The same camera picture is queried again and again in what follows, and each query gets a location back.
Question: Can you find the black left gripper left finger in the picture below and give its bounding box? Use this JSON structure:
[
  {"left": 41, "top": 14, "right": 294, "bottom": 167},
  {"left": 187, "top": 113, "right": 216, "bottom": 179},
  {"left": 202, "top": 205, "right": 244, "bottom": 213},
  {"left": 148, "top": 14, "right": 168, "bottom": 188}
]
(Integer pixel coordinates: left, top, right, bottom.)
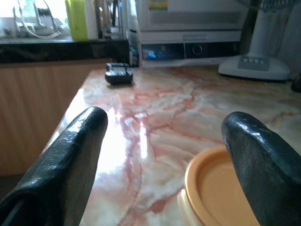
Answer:
[{"left": 0, "top": 106, "right": 109, "bottom": 226}]

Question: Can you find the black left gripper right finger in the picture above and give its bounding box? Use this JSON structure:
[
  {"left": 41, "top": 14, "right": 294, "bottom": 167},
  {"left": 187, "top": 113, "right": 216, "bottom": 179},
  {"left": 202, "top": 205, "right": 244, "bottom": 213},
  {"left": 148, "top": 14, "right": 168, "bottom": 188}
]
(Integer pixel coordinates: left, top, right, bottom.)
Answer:
[{"left": 222, "top": 112, "right": 301, "bottom": 226}]

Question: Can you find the orange lidded plastic container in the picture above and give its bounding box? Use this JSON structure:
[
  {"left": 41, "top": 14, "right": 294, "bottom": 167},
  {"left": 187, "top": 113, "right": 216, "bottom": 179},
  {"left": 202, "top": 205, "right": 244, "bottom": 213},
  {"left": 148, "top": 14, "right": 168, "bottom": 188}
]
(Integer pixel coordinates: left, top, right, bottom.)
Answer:
[{"left": 177, "top": 145, "right": 259, "bottom": 226}]

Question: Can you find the wooden cabinet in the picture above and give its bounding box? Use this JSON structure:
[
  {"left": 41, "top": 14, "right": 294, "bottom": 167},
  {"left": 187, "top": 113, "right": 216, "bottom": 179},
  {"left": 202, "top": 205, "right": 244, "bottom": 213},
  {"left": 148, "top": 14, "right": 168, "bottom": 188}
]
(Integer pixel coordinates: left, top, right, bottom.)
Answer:
[{"left": 0, "top": 58, "right": 111, "bottom": 178}]

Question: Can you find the white table fan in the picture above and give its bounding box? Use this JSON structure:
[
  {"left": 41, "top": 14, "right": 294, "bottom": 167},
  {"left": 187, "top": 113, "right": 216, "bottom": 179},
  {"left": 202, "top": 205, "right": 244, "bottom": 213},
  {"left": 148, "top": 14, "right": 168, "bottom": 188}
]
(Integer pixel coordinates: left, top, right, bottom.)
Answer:
[{"left": 218, "top": 0, "right": 301, "bottom": 82}]

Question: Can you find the small black device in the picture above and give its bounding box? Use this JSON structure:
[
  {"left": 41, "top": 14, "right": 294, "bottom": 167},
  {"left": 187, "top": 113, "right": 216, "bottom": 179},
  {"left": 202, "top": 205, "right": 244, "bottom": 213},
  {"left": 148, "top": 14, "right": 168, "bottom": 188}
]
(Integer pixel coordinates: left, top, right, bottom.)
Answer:
[{"left": 104, "top": 62, "right": 134, "bottom": 85}]

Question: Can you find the black stone counter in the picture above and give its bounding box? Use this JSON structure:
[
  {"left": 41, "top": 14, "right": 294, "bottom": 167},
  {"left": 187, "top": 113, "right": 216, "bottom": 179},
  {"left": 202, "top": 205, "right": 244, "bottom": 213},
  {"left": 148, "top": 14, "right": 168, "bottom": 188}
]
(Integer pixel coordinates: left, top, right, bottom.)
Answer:
[{"left": 0, "top": 39, "right": 130, "bottom": 64}]

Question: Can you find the green plastic container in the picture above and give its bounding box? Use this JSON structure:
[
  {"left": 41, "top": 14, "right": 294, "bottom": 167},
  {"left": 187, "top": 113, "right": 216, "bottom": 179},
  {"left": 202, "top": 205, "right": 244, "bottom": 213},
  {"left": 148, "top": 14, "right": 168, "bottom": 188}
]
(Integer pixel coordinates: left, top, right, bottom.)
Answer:
[{"left": 64, "top": 0, "right": 89, "bottom": 40}]

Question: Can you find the white box appliance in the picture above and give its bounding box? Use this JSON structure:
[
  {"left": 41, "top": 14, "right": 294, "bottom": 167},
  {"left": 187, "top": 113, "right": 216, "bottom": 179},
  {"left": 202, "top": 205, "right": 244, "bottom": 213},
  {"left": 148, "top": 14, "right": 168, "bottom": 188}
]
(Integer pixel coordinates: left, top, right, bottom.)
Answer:
[{"left": 137, "top": 0, "right": 249, "bottom": 32}]

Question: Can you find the wire dish rack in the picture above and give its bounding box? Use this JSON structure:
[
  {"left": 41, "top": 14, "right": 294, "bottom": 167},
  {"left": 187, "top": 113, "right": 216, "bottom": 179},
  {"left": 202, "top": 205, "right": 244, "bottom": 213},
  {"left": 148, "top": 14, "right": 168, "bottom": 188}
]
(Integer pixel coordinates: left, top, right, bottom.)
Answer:
[{"left": 3, "top": 0, "right": 64, "bottom": 39}]

